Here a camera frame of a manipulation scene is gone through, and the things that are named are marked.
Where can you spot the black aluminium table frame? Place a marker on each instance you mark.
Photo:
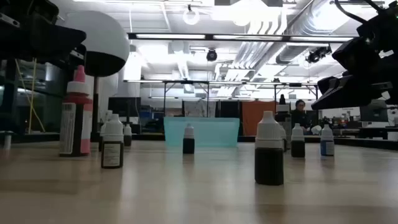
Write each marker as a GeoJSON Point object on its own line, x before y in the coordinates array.
{"type": "Point", "coordinates": [146, 137]}

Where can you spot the black ceiling camera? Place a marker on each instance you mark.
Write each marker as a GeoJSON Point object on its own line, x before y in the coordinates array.
{"type": "Point", "coordinates": [315, 56]}

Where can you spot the teal translucent plastic bin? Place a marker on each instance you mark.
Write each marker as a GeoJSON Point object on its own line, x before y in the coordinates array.
{"type": "Point", "coordinates": [214, 130]}

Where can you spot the black hanging exterior camera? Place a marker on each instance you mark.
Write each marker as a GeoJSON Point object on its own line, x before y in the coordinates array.
{"type": "Point", "coordinates": [211, 55]}

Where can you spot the orange partition panel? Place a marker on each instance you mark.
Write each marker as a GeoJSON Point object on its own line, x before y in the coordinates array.
{"type": "Point", "coordinates": [255, 118]}

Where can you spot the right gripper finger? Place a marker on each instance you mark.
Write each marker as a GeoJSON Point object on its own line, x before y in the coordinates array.
{"type": "Point", "coordinates": [357, 91]}
{"type": "Point", "coordinates": [345, 103]}

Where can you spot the black metal frame station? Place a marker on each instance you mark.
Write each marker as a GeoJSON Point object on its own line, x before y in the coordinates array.
{"type": "Point", "coordinates": [186, 82]}

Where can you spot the small blue dropper bottle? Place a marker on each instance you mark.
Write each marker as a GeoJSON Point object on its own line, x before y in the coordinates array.
{"type": "Point", "coordinates": [327, 147]}

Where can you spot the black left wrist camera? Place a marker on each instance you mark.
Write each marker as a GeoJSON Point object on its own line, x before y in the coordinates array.
{"type": "Point", "coordinates": [31, 11]}

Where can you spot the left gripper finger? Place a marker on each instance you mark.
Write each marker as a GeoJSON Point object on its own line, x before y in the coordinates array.
{"type": "Point", "coordinates": [56, 32]}
{"type": "Point", "coordinates": [66, 40]}

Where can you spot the black monitor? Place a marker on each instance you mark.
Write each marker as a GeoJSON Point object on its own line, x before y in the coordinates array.
{"type": "Point", "coordinates": [119, 105]}
{"type": "Point", "coordinates": [373, 115]}

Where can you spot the white globe lamp black stand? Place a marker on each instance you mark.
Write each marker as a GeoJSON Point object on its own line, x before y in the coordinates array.
{"type": "Point", "coordinates": [102, 37]}

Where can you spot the black beam with strip lights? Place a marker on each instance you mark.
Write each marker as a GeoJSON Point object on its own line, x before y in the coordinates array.
{"type": "Point", "coordinates": [210, 37]}

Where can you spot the person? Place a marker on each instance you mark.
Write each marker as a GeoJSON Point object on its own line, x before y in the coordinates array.
{"type": "Point", "coordinates": [300, 116]}

